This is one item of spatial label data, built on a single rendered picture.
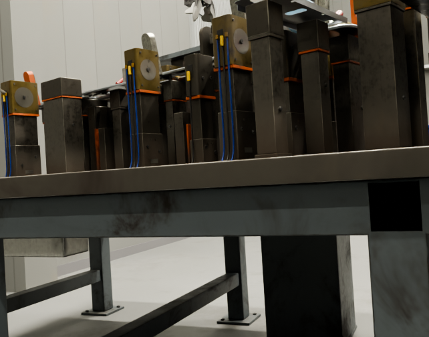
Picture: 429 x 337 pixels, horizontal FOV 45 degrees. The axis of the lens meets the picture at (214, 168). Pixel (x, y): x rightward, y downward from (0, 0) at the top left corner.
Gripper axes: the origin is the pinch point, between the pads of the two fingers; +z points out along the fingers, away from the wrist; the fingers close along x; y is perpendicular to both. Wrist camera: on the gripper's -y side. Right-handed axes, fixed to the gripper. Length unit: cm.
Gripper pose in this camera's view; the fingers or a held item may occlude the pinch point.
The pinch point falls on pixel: (206, 25)
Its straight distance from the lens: 205.4
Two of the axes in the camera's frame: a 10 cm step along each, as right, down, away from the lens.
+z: 0.6, 10.0, -0.2
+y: -8.6, 0.6, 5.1
